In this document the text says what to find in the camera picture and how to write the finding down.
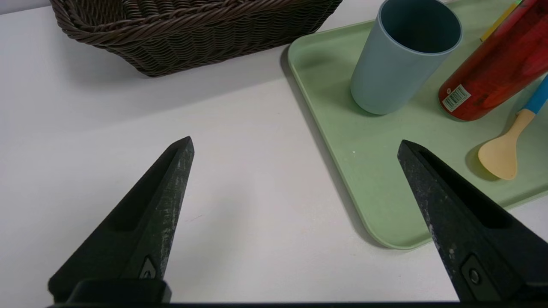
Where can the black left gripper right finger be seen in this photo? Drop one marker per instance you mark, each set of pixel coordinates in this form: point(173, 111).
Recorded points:
point(462, 222)

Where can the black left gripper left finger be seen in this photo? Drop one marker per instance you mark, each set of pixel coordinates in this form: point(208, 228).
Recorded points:
point(141, 222)

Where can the red soda can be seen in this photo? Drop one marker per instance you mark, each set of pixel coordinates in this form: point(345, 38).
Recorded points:
point(501, 68)

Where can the blue-grey plastic cup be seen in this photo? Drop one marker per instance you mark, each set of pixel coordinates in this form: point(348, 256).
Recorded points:
point(385, 77)

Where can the dark brown wicker basket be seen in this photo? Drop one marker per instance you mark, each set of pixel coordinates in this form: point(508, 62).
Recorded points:
point(192, 47)

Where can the light green plastic tray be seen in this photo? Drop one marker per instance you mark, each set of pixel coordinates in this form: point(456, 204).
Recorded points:
point(376, 145)

